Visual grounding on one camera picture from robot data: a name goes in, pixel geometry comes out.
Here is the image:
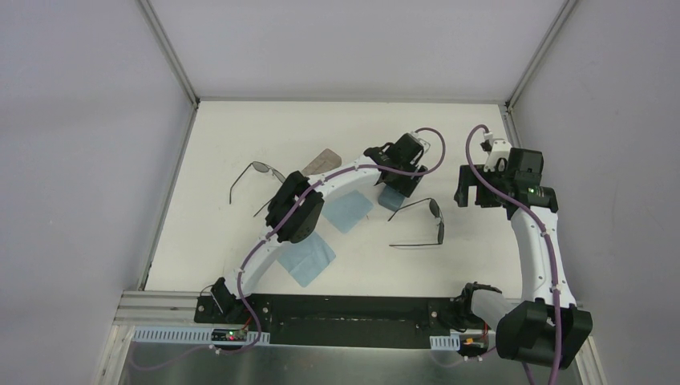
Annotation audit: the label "blue-green glasses case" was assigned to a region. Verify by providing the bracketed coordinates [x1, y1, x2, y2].
[378, 186, 406, 212]

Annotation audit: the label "blue cleaning cloth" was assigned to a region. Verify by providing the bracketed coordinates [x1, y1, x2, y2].
[277, 232, 336, 287]
[322, 190, 374, 234]

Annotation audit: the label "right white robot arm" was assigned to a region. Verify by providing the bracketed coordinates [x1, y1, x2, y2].
[454, 148, 593, 370]

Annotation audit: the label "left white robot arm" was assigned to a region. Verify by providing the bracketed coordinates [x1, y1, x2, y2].
[194, 131, 430, 325]

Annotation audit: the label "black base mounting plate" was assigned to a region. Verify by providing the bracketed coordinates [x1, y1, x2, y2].
[194, 294, 484, 349]

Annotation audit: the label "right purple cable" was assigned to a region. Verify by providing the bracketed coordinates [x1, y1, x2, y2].
[430, 124, 565, 385]

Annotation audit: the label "purple cable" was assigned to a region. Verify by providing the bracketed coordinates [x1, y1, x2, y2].
[129, 127, 447, 371]
[430, 124, 565, 385]

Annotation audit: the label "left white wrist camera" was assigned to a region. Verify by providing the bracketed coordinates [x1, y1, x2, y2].
[409, 131, 431, 158]

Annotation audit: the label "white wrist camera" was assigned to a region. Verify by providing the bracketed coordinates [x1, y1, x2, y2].
[409, 131, 431, 158]
[480, 133, 512, 172]

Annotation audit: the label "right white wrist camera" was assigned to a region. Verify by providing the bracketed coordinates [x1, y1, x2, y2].
[480, 133, 512, 172]

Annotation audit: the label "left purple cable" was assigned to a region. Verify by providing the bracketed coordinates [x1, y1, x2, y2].
[129, 127, 447, 371]

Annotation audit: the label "right thin-frame sunglasses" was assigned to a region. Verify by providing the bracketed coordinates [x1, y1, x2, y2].
[387, 197, 446, 249]

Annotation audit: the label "thin-frame sunglasses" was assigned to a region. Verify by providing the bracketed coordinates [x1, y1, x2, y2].
[229, 160, 286, 205]
[387, 197, 446, 249]

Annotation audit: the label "left thin-frame sunglasses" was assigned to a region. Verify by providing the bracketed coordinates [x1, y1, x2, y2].
[229, 160, 286, 205]

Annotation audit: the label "right white cable duct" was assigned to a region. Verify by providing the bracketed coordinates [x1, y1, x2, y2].
[429, 334, 461, 351]

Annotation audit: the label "white cable duct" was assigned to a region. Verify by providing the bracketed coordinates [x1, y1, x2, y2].
[132, 326, 270, 346]
[429, 334, 461, 351]

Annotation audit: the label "left white cable duct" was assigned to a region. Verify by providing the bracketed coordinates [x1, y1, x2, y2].
[132, 326, 270, 346]

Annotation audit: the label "aluminium front rail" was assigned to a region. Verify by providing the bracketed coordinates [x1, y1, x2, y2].
[113, 290, 591, 336]

